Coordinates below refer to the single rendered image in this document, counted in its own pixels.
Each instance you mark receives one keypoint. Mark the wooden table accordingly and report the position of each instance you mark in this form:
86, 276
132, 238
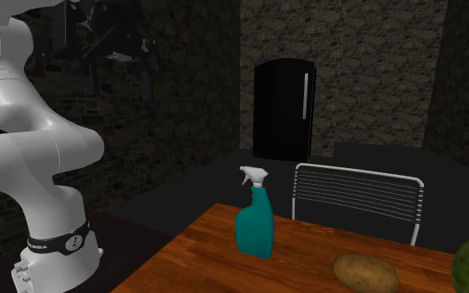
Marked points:
201, 263

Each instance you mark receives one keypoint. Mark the teal spray bottle white trigger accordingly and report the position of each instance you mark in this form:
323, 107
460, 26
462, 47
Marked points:
255, 231

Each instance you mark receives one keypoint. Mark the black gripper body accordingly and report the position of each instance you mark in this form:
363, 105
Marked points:
116, 28

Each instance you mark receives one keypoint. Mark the brown potato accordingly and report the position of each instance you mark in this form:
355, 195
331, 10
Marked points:
365, 272

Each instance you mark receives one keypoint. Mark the black refrigerator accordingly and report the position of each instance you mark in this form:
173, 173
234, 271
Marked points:
282, 109

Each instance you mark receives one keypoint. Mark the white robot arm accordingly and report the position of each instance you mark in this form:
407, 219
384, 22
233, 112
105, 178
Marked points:
35, 158

